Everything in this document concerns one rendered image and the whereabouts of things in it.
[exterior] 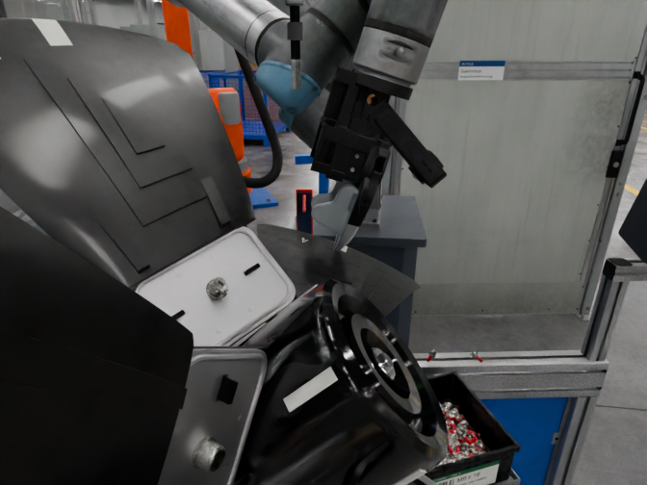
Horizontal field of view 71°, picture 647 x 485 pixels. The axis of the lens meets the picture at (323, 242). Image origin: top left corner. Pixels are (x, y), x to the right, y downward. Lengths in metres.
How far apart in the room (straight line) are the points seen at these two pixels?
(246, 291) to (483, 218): 2.16
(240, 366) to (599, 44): 2.33
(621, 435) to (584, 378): 1.24
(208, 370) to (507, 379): 0.78
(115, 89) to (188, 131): 0.06
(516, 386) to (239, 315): 0.73
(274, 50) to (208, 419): 0.46
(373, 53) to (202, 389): 0.39
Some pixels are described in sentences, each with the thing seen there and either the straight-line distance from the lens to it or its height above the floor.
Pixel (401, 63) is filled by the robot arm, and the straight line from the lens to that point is 0.50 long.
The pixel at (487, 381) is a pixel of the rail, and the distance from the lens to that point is 0.92.
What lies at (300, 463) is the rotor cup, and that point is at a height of 1.21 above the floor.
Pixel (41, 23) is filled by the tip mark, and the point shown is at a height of 1.41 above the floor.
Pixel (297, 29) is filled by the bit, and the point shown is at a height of 1.40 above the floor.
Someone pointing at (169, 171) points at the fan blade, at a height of 1.31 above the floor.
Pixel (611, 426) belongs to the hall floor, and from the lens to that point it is 2.25.
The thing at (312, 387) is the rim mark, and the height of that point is 1.24.
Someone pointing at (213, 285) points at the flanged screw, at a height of 1.26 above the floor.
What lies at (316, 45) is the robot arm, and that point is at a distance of 0.57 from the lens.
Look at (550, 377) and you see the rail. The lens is 0.97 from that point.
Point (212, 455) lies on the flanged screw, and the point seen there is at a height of 1.24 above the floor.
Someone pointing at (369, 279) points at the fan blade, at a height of 1.15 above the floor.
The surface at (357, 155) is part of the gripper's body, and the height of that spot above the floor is 1.28.
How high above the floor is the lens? 1.39
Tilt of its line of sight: 24 degrees down
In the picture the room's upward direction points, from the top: straight up
